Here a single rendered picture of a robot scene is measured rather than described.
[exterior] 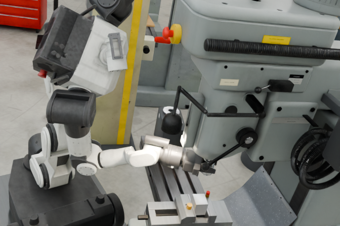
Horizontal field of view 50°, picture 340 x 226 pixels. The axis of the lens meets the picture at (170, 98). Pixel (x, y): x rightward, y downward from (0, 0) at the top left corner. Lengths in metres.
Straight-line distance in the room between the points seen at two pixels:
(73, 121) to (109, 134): 2.12
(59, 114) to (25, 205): 0.96
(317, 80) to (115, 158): 0.80
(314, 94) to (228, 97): 0.30
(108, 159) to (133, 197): 1.57
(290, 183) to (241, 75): 0.67
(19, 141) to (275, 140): 2.63
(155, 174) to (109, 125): 1.57
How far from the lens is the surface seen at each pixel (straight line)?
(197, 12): 1.03
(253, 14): 1.05
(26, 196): 2.22
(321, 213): 1.63
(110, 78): 1.34
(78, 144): 1.41
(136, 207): 2.97
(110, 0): 1.36
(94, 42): 1.34
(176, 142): 1.88
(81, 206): 2.12
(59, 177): 2.08
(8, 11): 5.86
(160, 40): 1.23
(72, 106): 1.29
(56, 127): 1.79
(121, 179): 3.17
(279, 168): 1.71
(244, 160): 3.65
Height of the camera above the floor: 2.12
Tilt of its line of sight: 29 degrees down
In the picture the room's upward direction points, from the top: 11 degrees clockwise
